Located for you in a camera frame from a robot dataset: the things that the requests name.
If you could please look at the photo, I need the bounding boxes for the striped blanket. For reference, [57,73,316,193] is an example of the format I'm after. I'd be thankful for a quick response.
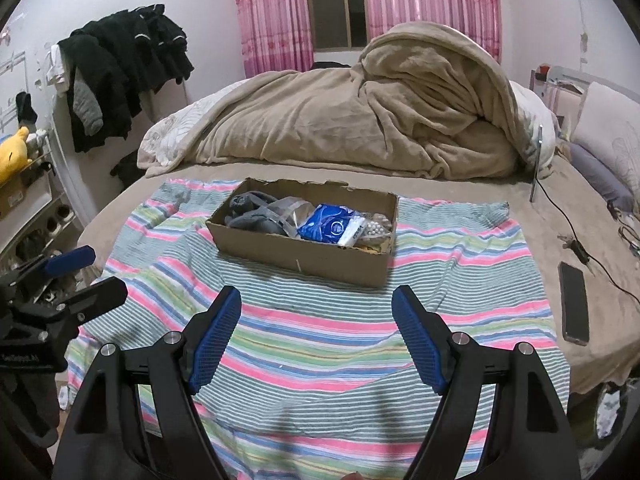
[65,177,574,480]

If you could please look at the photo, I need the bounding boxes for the cardboard box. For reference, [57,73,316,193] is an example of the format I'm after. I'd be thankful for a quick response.
[205,177,400,289]

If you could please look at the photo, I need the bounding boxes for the window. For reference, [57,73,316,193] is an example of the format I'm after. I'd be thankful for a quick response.
[304,0,370,51]

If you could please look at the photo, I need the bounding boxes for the yellow plush toy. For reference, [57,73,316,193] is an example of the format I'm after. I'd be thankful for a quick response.
[0,126,32,184]

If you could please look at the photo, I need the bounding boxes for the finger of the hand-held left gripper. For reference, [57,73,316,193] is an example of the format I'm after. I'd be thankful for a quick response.
[30,276,129,332]
[0,245,97,287]

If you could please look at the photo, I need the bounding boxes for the black charging cable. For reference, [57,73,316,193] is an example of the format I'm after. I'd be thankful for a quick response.
[537,180,640,307]

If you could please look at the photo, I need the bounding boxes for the clear plastic snack bag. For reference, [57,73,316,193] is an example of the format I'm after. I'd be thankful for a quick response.
[260,197,321,239]

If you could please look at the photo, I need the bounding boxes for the white tissue pack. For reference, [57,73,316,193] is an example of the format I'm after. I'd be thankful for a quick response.
[337,217,369,249]

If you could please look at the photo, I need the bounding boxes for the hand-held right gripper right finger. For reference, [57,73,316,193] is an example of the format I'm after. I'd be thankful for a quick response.
[390,284,583,480]

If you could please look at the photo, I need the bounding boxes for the pink curtain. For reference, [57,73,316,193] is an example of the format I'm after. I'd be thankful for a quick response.
[232,0,315,79]
[361,0,502,64]

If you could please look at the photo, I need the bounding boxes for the grey hanging garment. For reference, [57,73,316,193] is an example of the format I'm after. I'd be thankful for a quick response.
[72,77,104,136]

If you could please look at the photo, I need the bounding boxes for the grey pillow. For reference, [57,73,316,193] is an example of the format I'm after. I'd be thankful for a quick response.
[567,142,637,214]

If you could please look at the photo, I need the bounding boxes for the black smartphone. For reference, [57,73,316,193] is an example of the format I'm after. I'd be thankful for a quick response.
[557,261,591,346]

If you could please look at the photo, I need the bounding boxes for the white socks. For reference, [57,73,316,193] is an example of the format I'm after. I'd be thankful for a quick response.
[356,214,396,253]

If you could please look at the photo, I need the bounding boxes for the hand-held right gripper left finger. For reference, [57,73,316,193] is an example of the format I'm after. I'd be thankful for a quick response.
[52,285,243,480]

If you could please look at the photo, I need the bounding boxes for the tangled cable bundle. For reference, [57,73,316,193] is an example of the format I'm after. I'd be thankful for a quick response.
[606,200,640,257]

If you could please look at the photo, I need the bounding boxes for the bed with beige sheet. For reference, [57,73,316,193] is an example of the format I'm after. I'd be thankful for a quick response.
[80,150,640,397]

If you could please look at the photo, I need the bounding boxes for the white floral pillow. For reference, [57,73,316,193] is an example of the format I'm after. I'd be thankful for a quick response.
[570,81,640,197]

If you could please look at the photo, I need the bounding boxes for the black hanging sock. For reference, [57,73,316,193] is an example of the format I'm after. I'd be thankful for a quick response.
[15,91,39,126]

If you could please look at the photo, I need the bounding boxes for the white storage rack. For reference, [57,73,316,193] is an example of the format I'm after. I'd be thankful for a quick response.
[0,130,84,273]

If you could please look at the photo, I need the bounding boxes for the black hanging clothes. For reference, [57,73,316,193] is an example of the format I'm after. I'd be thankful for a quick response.
[57,4,195,154]

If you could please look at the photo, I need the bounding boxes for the dark standing tablet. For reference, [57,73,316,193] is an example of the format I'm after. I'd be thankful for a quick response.
[530,124,545,204]

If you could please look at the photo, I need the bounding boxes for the white hanging garment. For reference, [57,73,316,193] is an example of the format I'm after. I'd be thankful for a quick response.
[46,42,71,94]

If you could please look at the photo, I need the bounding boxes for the grey sock pair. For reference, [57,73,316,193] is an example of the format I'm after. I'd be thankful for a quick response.
[223,208,290,236]

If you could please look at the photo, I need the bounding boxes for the white cloth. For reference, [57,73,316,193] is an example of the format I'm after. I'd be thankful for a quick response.
[595,385,624,437]

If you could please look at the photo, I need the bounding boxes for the blue plastic packet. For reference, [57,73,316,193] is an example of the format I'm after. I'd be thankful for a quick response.
[297,203,352,246]

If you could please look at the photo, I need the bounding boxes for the beige fleece blanket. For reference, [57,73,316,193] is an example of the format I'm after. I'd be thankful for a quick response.
[137,21,527,182]

